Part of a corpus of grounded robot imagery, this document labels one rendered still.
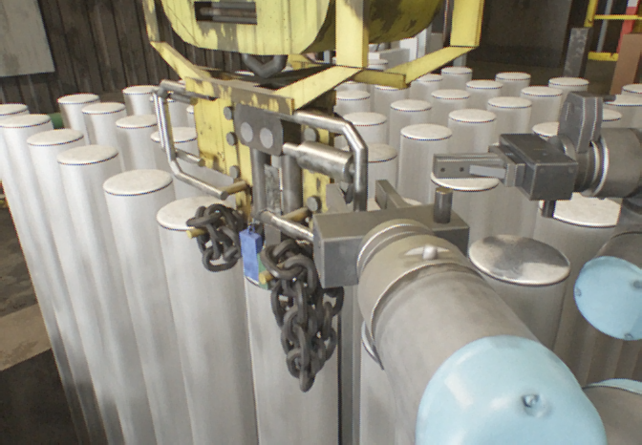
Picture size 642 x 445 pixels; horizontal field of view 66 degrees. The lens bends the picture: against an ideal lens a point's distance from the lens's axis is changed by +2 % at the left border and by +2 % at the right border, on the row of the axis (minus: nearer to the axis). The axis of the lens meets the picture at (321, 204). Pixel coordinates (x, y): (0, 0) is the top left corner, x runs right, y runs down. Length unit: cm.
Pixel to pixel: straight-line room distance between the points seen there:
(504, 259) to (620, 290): 29
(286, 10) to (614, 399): 47
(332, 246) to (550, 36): 727
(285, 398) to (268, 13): 66
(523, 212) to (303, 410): 87
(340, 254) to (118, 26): 546
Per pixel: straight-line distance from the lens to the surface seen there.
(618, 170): 70
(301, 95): 57
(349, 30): 50
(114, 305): 176
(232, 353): 123
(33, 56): 534
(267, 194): 74
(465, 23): 67
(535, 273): 89
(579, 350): 129
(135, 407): 202
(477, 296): 31
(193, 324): 117
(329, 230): 42
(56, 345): 283
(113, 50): 577
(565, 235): 113
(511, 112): 210
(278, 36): 59
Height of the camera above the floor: 179
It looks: 24 degrees down
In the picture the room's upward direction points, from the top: 1 degrees counter-clockwise
